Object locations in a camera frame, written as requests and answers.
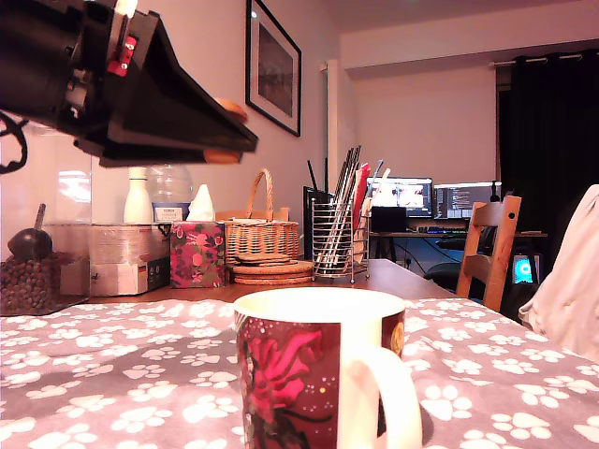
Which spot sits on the small black box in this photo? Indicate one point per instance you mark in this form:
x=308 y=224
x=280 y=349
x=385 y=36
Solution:
x=387 y=220

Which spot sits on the dark brown scoop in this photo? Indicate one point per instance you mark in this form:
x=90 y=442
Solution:
x=29 y=243

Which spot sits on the floral tissue box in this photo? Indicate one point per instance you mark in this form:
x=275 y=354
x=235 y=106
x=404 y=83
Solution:
x=196 y=255

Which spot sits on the black curtain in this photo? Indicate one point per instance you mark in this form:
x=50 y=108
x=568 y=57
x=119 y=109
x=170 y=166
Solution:
x=547 y=140

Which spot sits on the grey paw print cloth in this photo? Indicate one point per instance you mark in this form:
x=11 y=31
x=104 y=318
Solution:
x=140 y=374

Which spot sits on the large clear water bottle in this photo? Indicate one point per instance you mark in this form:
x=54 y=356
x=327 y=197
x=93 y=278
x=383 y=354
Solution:
x=170 y=192

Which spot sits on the white vertical pipe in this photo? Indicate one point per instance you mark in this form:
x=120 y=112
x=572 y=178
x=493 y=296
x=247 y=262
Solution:
x=332 y=126

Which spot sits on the wooden chair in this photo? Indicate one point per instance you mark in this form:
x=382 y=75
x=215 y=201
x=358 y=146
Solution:
x=503 y=252

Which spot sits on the red kitchen utensil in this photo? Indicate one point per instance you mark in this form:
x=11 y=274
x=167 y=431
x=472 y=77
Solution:
x=361 y=187

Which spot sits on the round cork trivet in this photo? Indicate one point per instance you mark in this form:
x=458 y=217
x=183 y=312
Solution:
x=271 y=280
x=281 y=269

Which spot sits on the white mug red flower print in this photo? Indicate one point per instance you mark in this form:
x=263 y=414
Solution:
x=290 y=365

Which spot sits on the dark square cork coaster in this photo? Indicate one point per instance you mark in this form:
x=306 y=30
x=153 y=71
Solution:
x=262 y=258

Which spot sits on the computer case glowing fan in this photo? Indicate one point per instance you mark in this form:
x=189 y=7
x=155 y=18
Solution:
x=523 y=270

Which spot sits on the monitor showing code text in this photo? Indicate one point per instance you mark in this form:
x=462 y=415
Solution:
x=463 y=201

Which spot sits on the orange coffee capsule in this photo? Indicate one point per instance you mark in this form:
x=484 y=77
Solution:
x=231 y=110

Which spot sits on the monitor showing video windows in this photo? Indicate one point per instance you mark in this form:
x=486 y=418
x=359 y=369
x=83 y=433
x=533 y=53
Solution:
x=402 y=194

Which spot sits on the clear container white lid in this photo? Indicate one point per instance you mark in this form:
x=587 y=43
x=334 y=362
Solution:
x=47 y=201

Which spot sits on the white curtain rod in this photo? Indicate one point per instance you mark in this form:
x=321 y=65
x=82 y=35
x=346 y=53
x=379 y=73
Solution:
x=501 y=63

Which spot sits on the grey kitchen utensil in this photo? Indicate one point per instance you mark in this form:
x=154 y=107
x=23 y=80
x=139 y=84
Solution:
x=376 y=169

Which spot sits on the white tissue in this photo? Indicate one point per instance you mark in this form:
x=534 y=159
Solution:
x=201 y=206

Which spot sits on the light wooden board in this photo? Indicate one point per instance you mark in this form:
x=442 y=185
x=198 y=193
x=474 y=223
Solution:
x=281 y=214

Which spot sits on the white metal bottle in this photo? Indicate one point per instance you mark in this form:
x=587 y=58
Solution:
x=137 y=201

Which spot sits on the pale draped fabric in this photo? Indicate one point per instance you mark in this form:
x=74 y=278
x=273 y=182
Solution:
x=571 y=280

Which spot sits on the black framed picture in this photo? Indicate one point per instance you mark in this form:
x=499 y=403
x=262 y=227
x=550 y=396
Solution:
x=276 y=70

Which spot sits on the black router with antennas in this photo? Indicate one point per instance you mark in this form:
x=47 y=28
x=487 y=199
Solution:
x=308 y=220

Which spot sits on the backlit keyboard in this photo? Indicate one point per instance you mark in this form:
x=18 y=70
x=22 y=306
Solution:
x=440 y=229

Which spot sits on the dark office chair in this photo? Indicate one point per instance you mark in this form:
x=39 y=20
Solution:
x=442 y=273

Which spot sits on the white printed cardboard box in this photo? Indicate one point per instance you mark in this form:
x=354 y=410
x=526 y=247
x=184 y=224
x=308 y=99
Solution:
x=121 y=276

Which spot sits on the dark desk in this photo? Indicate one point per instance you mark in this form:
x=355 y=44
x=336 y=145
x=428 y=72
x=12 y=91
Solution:
x=531 y=234

